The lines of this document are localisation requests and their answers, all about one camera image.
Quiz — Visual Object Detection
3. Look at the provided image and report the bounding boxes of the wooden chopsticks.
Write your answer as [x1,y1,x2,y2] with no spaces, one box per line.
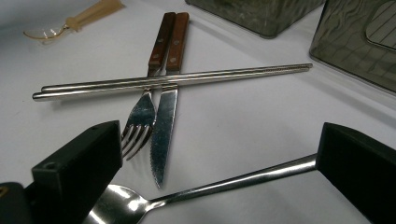
[22,0,125,43]

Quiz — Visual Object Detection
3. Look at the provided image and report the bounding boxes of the white table cover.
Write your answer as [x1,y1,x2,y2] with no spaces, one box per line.
[0,0,396,224]

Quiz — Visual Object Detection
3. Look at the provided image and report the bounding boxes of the smoky transparent plastic bin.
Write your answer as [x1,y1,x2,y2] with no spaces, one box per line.
[185,0,326,39]
[308,0,396,94]

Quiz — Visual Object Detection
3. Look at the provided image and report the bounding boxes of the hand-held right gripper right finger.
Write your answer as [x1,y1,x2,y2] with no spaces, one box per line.
[316,121,396,224]

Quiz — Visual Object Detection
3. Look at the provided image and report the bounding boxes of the metal spoon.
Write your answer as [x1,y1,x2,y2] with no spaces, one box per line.
[82,153,318,224]

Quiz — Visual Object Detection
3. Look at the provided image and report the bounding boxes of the wooden-handled fork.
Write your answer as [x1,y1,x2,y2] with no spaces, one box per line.
[120,11,177,161]

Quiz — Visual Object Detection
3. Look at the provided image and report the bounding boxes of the metal chopstick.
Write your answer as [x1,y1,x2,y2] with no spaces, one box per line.
[40,63,314,93]
[32,66,312,103]

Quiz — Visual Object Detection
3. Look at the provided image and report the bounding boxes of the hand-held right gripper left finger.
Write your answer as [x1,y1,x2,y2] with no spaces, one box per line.
[31,120,123,224]

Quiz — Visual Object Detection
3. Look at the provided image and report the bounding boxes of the wooden-handled knife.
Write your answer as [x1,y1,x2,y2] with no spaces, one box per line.
[149,11,191,189]

